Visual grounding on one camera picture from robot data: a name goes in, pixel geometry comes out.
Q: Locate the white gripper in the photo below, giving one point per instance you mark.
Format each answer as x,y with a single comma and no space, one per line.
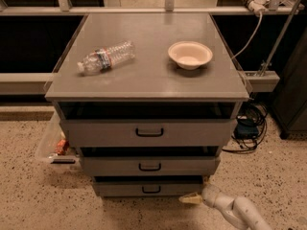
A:
210,195

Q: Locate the grey bottom drawer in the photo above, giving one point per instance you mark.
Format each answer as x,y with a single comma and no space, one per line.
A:
147,188

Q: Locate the grey drawer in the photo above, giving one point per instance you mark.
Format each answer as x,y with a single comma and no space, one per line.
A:
149,133
150,166
147,188

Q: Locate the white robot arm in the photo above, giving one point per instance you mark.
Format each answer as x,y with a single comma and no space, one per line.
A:
239,211

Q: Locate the grey middle drawer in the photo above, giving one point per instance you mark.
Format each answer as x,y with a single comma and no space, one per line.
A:
150,166

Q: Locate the grey drawer cabinet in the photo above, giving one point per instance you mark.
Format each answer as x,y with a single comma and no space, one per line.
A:
151,86

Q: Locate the grey top drawer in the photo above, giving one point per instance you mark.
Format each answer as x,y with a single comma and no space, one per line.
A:
149,133

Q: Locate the blue box on floor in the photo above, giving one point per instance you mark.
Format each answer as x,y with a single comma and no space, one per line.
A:
246,129

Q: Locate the dark cabinet at right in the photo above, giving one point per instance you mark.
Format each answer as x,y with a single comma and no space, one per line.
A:
289,104

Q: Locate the beige paper bowl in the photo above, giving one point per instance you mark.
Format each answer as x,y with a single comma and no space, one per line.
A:
190,55

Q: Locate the clear plastic storage bin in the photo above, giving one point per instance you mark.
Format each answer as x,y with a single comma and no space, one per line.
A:
53,149

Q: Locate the clear plastic water bottle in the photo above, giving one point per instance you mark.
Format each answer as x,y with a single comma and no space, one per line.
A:
106,57

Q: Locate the diagonal metal rod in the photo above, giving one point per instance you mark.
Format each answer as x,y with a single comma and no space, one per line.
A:
264,66

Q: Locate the white power strip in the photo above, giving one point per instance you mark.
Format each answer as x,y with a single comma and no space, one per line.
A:
255,6

